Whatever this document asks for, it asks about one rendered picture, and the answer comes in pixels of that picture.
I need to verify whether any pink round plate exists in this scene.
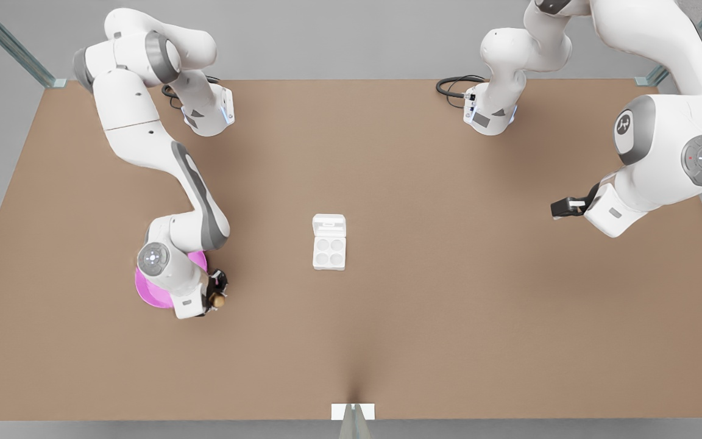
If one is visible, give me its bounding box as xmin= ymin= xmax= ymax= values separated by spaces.
xmin=135 ymin=250 xmax=208 ymax=309

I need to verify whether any white egg box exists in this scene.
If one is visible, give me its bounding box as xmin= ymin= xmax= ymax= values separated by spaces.
xmin=313 ymin=235 xmax=347 ymax=271

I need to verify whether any black cable loop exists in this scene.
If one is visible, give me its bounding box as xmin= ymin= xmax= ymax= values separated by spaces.
xmin=436 ymin=75 xmax=488 ymax=109
xmin=161 ymin=76 xmax=222 ymax=110

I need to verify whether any silver frame post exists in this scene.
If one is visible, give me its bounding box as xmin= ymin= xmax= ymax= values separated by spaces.
xmin=331 ymin=403 xmax=376 ymax=439
xmin=634 ymin=0 xmax=702 ymax=87
xmin=0 ymin=0 xmax=67 ymax=89

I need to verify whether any white egg box lid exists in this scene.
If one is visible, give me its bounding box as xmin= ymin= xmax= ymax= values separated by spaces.
xmin=312 ymin=213 xmax=347 ymax=238

